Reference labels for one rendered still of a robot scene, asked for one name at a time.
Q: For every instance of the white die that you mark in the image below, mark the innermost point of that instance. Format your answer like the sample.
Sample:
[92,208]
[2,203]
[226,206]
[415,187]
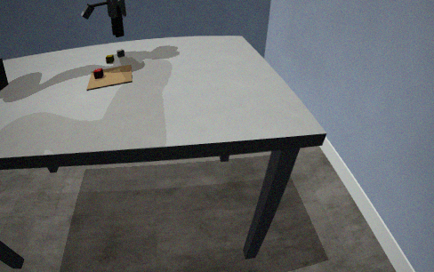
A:
[120,53]

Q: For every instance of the tan mat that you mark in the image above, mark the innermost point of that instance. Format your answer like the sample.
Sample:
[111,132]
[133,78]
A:
[112,76]

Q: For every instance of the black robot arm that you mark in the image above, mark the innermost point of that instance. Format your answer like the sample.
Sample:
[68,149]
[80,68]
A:
[89,9]

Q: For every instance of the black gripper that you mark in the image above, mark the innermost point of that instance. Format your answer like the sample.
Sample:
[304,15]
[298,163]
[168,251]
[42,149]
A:
[116,8]

